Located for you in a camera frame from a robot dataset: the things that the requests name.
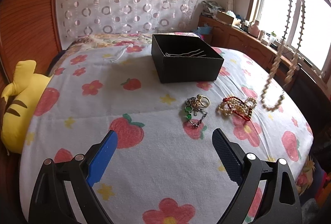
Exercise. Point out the wooden sideboard cabinet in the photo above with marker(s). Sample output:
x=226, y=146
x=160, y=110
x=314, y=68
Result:
x=226, y=36

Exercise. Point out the wooden headboard panel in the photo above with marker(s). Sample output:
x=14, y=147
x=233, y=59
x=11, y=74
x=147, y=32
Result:
x=29, y=31

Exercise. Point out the silver decorative hair comb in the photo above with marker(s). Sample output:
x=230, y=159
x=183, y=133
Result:
x=195, y=53

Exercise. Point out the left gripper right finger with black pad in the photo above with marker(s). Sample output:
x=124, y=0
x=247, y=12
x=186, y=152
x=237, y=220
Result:
x=280, y=200

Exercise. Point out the yellow striped plush toy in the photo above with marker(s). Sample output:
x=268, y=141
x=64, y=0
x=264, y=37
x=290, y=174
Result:
x=18, y=103

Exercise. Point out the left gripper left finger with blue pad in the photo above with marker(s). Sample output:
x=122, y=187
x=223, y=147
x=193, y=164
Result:
x=49, y=201

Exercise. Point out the floral strawberry bed quilt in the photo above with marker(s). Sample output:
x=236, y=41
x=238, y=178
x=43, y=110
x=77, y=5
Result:
x=165, y=169

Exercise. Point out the cardboard box on cabinet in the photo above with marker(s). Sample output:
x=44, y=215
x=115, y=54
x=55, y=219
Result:
x=227, y=19

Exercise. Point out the stack of papers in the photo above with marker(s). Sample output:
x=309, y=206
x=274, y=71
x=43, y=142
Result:
x=211, y=8

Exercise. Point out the black open jewelry box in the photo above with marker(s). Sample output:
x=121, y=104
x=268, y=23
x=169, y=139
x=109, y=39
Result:
x=184, y=69

